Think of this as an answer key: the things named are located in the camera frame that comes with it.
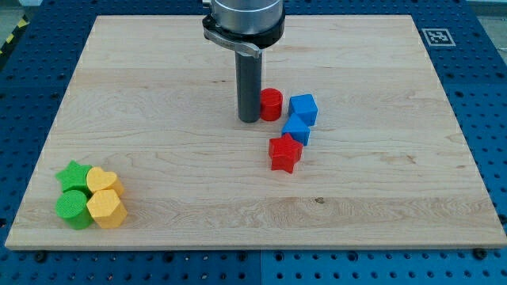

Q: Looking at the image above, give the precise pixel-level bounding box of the light wooden board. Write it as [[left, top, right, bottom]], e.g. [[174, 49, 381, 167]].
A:
[[5, 15, 506, 251]]

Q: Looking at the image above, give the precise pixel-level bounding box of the yellow hexagon block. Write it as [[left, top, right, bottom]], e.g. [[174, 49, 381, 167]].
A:
[[86, 189, 128, 229]]

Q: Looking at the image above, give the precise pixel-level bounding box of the black clamp with metal lever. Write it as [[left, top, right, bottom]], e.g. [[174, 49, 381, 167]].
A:
[[202, 13, 285, 59]]

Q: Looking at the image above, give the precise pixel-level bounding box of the yellow heart block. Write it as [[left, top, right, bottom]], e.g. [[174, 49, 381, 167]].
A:
[[86, 166, 124, 196]]

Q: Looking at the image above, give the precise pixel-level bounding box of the red star block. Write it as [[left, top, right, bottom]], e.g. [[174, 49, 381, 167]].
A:
[[269, 133, 303, 173]]

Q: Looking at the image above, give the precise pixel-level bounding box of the green star block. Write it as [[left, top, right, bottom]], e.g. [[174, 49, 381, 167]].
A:
[[55, 160, 92, 198]]

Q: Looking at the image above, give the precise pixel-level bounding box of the blue triangular block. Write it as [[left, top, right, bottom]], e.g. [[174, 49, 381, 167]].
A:
[[281, 114, 311, 146]]

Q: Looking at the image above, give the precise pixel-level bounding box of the red cylinder block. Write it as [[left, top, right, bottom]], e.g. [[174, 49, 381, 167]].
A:
[[261, 88, 284, 121]]

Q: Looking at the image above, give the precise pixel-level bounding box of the green cylinder block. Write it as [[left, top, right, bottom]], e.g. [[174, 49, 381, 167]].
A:
[[55, 190, 93, 230]]

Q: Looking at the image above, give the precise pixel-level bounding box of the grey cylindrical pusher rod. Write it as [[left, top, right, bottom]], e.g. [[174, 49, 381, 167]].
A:
[[235, 52, 262, 123]]

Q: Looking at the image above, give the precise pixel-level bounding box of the white fiducial marker tag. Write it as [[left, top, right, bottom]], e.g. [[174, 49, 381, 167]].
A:
[[422, 28, 456, 47]]

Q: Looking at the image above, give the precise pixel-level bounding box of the blue cube block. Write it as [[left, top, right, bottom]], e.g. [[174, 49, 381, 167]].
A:
[[288, 93, 318, 126]]

